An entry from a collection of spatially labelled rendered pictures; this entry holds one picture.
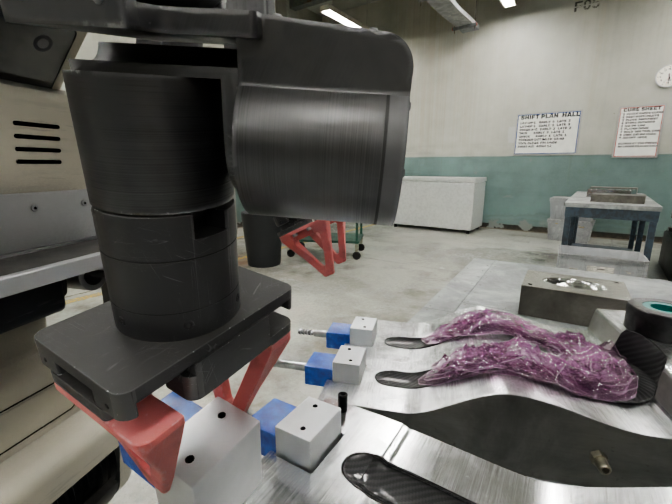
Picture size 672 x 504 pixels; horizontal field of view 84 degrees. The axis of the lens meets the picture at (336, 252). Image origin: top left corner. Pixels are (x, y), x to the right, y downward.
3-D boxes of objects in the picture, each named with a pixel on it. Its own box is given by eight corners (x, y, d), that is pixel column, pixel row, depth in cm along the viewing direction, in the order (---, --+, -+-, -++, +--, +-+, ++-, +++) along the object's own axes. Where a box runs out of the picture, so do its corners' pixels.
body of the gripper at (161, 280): (295, 314, 22) (297, 188, 19) (127, 438, 14) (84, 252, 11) (216, 282, 25) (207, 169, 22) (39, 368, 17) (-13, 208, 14)
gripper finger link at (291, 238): (359, 256, 53) (331, 196, 52) (348, 270, 47) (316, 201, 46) (319, 274, 55) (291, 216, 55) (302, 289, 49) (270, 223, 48)
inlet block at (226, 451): (74, 440, 27) (55, 380, 25) (139, 396, 31) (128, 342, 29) (201, 553, 21) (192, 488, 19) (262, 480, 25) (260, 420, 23)
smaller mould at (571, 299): (517, 314, 86) (521, 285, 84) (524, 295, 98) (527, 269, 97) (627, 334, 75) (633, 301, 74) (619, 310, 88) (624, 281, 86)
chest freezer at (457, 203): (483, 228, 696) (487, 177, 675) (471, 234, 634) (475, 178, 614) (407, 221, 781) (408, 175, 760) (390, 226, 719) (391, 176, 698)
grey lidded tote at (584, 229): (543, 239, 591) (546, 219, 583) (548, 236, 623) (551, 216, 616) (589, 244, 554) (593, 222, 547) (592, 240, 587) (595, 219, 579)
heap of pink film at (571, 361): (416, 394, 46) (419, 335, 44) (421, 333, 62) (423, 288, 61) (668, 430, 39) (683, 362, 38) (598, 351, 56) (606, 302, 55)
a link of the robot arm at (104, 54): (121, 48, 17) (7, 28, 12) (272, 56, 16) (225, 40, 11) (144, 198, 20) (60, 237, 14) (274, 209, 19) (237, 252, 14)
